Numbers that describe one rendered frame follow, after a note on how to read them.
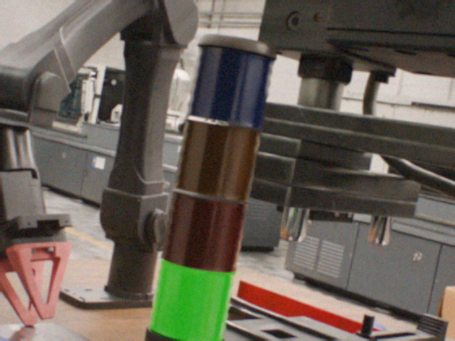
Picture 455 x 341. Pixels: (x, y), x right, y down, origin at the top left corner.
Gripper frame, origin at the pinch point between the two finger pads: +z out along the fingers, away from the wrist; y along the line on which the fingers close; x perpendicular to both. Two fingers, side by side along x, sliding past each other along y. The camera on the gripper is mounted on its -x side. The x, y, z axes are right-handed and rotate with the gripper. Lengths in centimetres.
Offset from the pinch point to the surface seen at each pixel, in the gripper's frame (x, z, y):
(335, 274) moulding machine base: 475, -37, -315
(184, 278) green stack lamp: -18.1, 4.6, 42.3
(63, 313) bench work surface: 10.8, -1.1, -11.5
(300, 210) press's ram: 3.9, -0.9, 32.8
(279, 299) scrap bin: 33.9, 2.8, 2.7
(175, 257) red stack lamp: -18.2, 3.5, 42.1
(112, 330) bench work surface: 13.1, 2.3, -5.6
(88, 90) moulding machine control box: 512, -333, -622
